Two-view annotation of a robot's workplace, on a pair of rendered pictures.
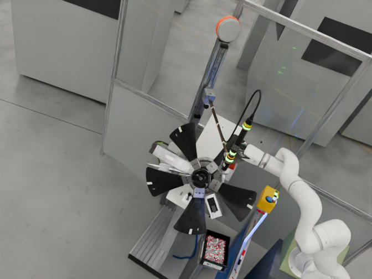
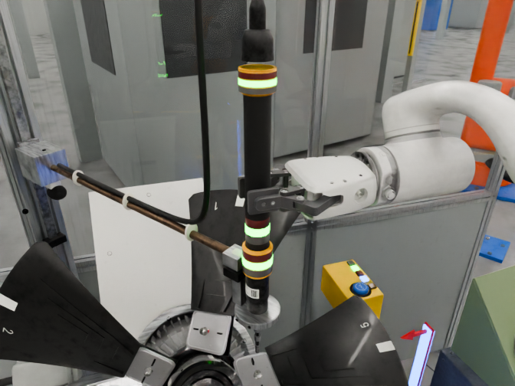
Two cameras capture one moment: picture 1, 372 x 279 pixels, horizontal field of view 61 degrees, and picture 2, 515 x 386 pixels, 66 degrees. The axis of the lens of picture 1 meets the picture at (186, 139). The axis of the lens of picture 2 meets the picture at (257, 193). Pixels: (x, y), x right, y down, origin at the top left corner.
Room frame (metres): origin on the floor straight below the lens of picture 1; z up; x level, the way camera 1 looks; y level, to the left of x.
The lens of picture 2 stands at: (0.98, -0.04, 1.77)
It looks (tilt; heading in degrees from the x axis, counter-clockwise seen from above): 27 degrees down; 330
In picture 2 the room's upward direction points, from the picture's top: straight up
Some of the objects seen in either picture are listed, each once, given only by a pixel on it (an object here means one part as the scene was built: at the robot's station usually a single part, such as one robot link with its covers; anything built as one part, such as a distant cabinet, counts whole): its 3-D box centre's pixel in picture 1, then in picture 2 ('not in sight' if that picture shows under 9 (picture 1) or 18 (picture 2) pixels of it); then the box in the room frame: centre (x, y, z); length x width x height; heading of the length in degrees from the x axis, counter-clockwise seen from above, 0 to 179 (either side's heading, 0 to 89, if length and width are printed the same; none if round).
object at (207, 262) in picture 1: (215, 249); not in sight; (1.16, -0.43, 0.85); 0.22 x 0.17 x 0.07; 3
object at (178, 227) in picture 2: (217, 124); (127, 203); (1.66, -0.16, 1.42); 0.54 x 0.01 x 0.01; 22
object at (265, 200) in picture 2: (236, 150); (276, 203); (1.34, -0.28, 1.53); 0.07 x 0.03 x 0.03; 77
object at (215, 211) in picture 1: (213, 205); not in sight; (1.39, -0.33, 0.98); 0.20 x 0.16 x 0.20; 167
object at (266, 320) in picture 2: (225, 163); (251, 286); (1.38, -0.27, 1.37); 0.09 x 0.07 x 0.10; 22
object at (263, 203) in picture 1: (267, 199); (349, 293); (1.58, -0.69, 1.02); 0.16 x 0.10 x 0.11; 167
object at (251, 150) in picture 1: (254, 155); (332, 181); (1.35, -0.38, 1.53); 0.11 x 0.10 x 0.07; 77
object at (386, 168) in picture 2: (264, 160); (372, 177); (1.33, -0.44, 1.53); 0.09 x 0.03 x 0.08; 167
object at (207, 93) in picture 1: (207, 95); (41, 161); (1.95, -0.04, 1.42); 0.10 x 0.07 x 0.08; 22
